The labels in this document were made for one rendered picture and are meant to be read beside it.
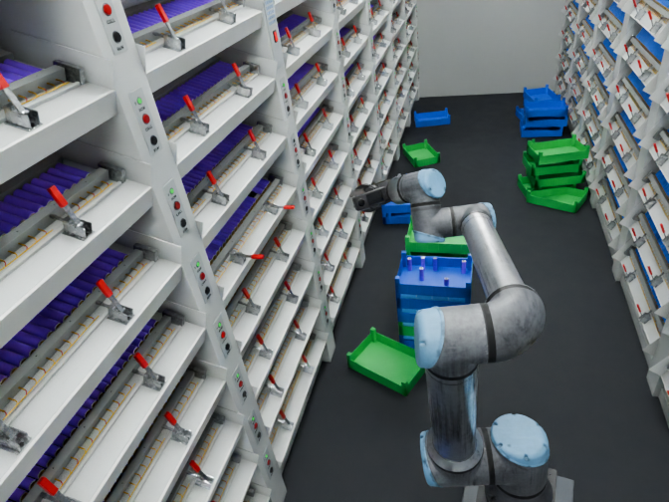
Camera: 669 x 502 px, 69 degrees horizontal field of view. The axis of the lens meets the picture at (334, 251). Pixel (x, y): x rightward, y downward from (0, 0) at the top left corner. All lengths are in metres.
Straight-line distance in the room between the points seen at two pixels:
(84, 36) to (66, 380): 0.56
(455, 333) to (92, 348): 0.65
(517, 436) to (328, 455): 0.77
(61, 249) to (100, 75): 0.30
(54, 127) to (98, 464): 0.59
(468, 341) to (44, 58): 0.90
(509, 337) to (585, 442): 1.14
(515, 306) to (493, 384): 1.19
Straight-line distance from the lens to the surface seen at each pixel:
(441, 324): 0.95
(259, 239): 1.47
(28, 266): 0.87
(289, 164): 1.69
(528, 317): 0.99
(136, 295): 1.04
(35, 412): 0.91
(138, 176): 1.02
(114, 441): 1.06
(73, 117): 0.89
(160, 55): 1.13
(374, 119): 3.07
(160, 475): 1.22
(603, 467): 2.03
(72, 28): 0.97
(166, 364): 1.15
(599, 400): 2.20
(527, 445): 1.48
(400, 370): 2.19
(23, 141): 0.82
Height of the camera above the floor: 1.65
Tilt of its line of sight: 34 degrees down
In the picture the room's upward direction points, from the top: 9 degrees counter-clockwise
